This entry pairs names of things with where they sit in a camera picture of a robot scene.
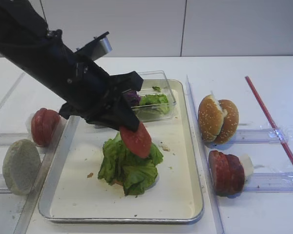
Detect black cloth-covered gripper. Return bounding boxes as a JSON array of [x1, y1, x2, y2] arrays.
[[59, 71, 144, 132]]

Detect red tomato slice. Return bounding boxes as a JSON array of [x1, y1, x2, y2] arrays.
[[119, 122, 152, 158]]

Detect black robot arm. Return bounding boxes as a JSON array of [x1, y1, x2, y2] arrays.
[[0, 0, 143, 132]]

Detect green lettuce in container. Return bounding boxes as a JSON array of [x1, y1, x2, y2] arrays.
[[133, 86, 170, 116]]

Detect green lettuce pile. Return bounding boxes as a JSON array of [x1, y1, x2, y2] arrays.
[[97, 133, 164, 195]]

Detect stack of tomato slices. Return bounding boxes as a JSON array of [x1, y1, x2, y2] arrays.
[[31, 108, 61, 147]]

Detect pale bread slice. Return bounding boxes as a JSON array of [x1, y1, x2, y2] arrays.
[[2, 139, 41, 195]]

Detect meat patty slices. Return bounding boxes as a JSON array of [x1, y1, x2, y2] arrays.
[[209, 150, 245, 196]]

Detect white cheese slice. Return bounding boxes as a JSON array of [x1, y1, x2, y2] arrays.
[[239, 154, 254, 181]]

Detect clear holder under meat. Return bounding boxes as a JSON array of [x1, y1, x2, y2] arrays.
[[243, 172, 293, 193]]

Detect purple cabbage leaf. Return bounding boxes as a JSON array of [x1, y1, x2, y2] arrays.
[[124, 90, 141, 107]]

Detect clear plastic container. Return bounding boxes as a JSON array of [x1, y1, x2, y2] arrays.
[[120, 71, 176, 122]]

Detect left sesame bun half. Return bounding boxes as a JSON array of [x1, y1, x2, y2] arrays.
[[198, 95, 224, 142]]

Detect sesame bun half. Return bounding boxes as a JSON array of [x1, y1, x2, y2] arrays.
[[214, 99, 239, 144], [198, 95, 224, 142]]

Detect metal baking tray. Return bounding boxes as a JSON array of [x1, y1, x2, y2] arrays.
[[38, 79, 204, 224]]

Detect right sesame bun half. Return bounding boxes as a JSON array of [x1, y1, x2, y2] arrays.
[[214, 99, 239, 144]]

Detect clear holder under tomatoes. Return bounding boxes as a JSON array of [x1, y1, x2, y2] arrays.
[[0, 118, 67, 147]]

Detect clear holder under buns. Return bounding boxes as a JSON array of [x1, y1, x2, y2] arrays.
[[229, 128, 293, 144]]

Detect red plastic rod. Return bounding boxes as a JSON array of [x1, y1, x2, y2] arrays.
[[245, 76, 293, 165]]

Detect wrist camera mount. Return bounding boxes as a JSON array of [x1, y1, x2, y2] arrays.
[[75, 31, 112, 61]]

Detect clear far left rail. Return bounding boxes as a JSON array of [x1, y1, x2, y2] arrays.
[[0, 72, 25, 109]]

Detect clear rail right of tray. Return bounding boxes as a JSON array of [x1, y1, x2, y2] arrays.
[[186, 76, 225, 234]]

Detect clear rail of tray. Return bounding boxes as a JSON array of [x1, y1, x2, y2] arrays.
[[13, 140, 58, 234], [186, 76, 225, 234]]

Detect clear rail left of tray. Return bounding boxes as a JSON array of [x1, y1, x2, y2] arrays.
[[13, 140, 58, 234]]

